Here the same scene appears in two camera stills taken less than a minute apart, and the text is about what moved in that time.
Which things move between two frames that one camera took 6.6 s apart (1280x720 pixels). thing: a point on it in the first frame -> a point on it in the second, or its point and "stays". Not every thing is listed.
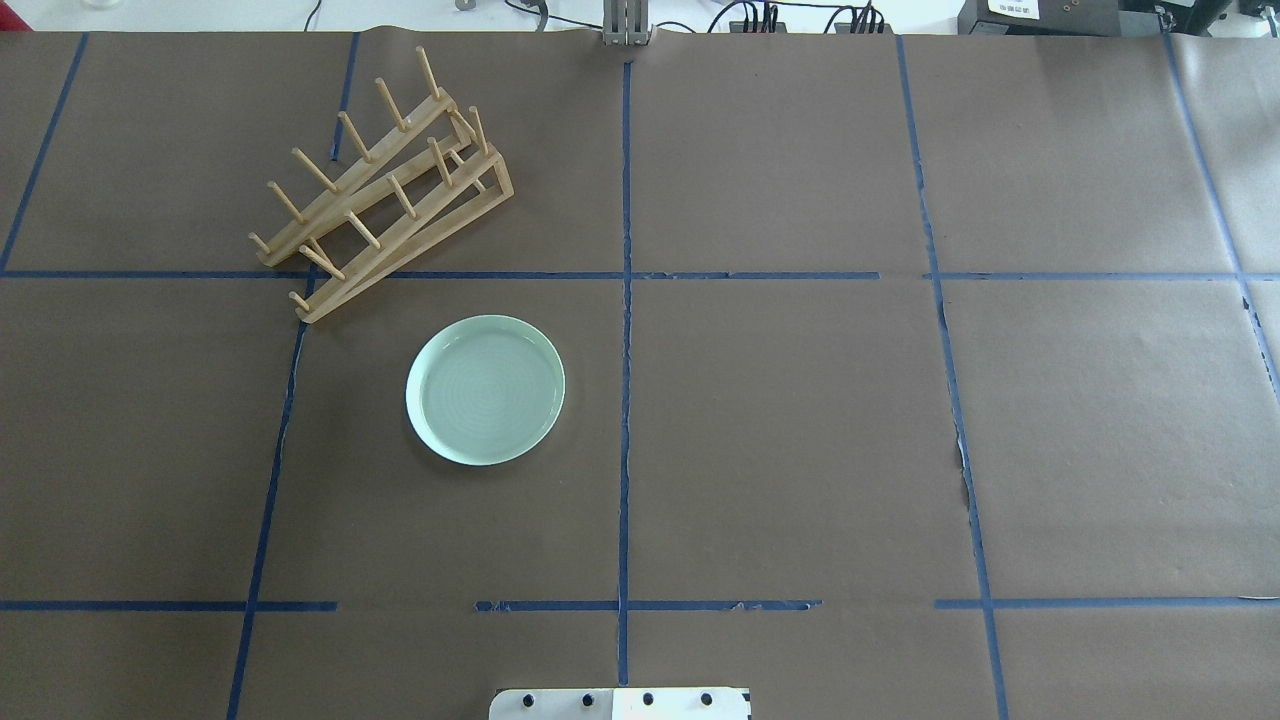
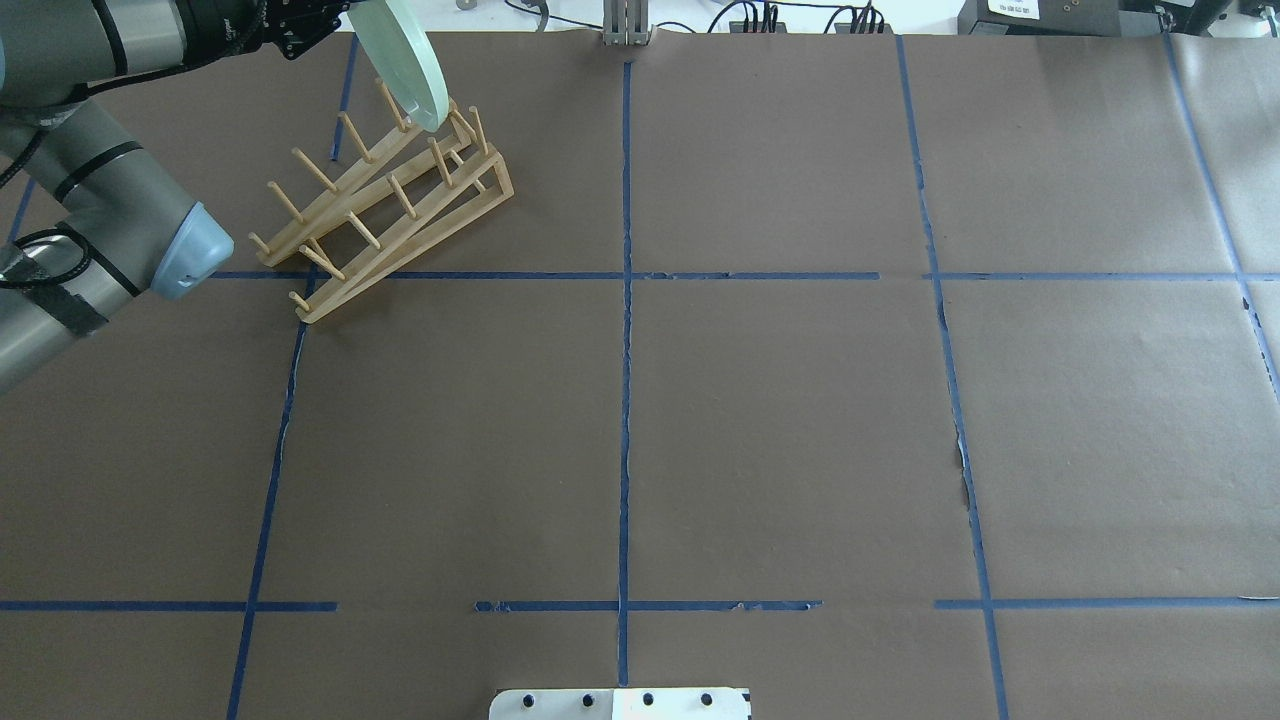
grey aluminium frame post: (626, 22) stays
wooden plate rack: (434, 170) stays
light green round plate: (485, 390) -> (405, 60)
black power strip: (779, 27) stays
